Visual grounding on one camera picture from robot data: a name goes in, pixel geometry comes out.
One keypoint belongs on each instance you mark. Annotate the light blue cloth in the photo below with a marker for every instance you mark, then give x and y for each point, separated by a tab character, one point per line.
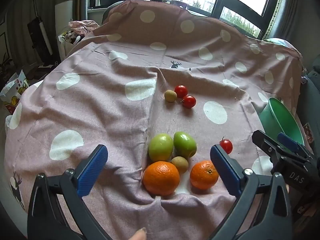
276	42

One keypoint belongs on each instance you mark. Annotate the long dark planter trough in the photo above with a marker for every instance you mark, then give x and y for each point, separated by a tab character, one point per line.
120	0

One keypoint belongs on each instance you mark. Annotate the pink cloth pile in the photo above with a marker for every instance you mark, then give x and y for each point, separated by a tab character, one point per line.
82	25

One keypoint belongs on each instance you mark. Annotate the small brown kiwi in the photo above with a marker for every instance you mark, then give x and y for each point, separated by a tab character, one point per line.
180	164
170	96

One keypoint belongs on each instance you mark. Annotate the large orange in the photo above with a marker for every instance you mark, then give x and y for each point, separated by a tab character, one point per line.
161	178

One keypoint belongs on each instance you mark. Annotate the red cherry tomato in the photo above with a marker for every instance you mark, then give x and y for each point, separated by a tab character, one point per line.
226	146
188	101
180	91

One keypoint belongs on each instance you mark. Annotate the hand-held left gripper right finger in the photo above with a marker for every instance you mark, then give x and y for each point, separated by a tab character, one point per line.
225	172

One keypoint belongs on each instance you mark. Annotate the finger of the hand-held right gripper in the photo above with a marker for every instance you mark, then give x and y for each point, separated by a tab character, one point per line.
265	143
287	141

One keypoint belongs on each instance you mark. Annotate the white plastic bag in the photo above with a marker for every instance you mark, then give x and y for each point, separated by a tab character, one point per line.
68	42

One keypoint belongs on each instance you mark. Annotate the dark grey sofa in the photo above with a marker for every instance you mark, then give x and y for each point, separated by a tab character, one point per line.
312	90

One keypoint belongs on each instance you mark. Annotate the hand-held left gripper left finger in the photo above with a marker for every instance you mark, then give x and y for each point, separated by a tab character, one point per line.
92	170

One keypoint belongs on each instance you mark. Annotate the printed paper bag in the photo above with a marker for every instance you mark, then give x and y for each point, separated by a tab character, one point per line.
13	92

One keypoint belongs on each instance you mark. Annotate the black upright vacuum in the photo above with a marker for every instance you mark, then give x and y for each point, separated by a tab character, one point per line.
38	35

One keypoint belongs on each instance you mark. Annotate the grey curtain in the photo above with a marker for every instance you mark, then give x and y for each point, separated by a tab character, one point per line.
285	10

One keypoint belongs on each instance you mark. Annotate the green bowl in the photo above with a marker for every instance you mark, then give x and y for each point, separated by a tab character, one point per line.
280	120

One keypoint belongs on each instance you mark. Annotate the pink polka dot blanket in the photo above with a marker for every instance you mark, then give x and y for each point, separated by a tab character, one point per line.
100	105

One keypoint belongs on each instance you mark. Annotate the person's left hand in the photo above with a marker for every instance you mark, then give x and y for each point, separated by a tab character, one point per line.
140	235

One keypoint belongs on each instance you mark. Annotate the green apple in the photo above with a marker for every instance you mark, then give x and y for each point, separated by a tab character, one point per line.
185	143
160	147

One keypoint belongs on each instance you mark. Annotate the small orange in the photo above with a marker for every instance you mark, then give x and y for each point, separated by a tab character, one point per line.
203	175

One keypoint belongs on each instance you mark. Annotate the dark houseplant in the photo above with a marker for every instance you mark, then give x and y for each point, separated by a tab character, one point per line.
5	66

